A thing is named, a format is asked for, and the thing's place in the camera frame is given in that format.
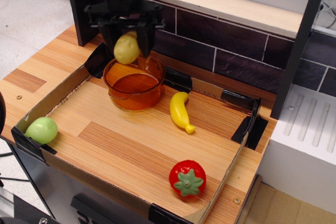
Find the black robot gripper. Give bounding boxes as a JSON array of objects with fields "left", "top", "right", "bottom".
[{"left": 84, "top": 0, "right": 165, "bottom": 58}]

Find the yellow plastic toy potato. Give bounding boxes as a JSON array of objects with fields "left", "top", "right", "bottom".
[{"left": 113, "top": 31, "right": 142, "bottom": 65}]

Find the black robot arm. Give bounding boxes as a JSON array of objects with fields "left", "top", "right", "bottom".
[{"left": 84, "top": 0, "right": 165, "bottom": 57}]

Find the orange transparent plastic pot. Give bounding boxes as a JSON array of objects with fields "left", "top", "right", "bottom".
[{"left": 103, "top": 56, "right": 165, "bottom": 110}]

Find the cardboard fence with black tape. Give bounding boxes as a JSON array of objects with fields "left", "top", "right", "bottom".
[{"left": 12, "top": 44, "right": 268, "bottom": 223}]

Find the wooden shelf with black posts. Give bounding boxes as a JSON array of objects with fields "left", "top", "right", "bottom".
[{"left": 70, "top": 0, "right": 335, "bottom": 119}]

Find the yellow plastic toy banana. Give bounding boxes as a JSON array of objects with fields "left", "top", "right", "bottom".
[{"left": 170, "top": 92, "right": 195, "bottom": 134}]

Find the green plastic toy apple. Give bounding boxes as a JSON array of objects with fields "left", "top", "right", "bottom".
[{"left": 25, "top": 117, "right": 58, "bottom": 144}]

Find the red plastic toy strawberry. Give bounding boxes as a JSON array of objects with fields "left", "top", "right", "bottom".
[{"left": 169, "top": 160, "right": 207, "bottom": 197}]

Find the white grooved sink drainboard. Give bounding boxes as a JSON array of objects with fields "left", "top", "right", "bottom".
[{"left": 259, "top": 85, "right": 335, "bottom": 213}]

